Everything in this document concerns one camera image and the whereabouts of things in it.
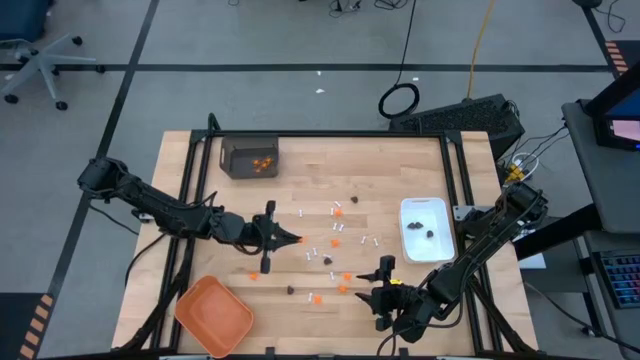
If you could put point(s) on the yellow power strip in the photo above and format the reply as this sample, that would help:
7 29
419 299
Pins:
515 174

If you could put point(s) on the grey office chair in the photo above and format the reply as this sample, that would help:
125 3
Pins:
42 62

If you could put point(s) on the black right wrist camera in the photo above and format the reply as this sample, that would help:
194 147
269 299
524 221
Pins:
407 302

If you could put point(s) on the dark grey plastic bin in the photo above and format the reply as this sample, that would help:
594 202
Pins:
240 155

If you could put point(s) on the backlit keyboard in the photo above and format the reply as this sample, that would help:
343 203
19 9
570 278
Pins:
622 280

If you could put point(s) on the black computer case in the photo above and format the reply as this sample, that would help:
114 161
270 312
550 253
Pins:
450 117

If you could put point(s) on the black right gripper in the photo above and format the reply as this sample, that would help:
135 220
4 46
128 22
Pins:
405 310

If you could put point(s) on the white plastic bin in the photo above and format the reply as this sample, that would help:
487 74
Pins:
440 250

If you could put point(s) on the black metal beam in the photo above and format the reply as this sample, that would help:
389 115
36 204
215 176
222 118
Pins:
565 227

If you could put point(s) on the black monitor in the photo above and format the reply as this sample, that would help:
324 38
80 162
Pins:
625 130

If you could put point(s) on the white paper sheet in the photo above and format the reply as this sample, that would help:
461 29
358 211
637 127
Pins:
535 261

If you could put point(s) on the orange plastic tray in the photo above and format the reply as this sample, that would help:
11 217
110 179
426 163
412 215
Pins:
215 317

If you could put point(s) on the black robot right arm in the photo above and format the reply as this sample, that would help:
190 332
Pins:
480 250

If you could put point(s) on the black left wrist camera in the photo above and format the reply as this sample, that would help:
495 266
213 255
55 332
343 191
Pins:
255 235

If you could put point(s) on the grey keyboard desk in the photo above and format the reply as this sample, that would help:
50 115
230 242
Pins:
600 330

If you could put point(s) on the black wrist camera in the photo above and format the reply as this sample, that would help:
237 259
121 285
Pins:
255 235
407 302

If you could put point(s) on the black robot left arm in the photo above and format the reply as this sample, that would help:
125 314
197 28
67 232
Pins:
165 210

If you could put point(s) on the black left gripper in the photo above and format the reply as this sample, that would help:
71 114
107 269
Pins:
260 237

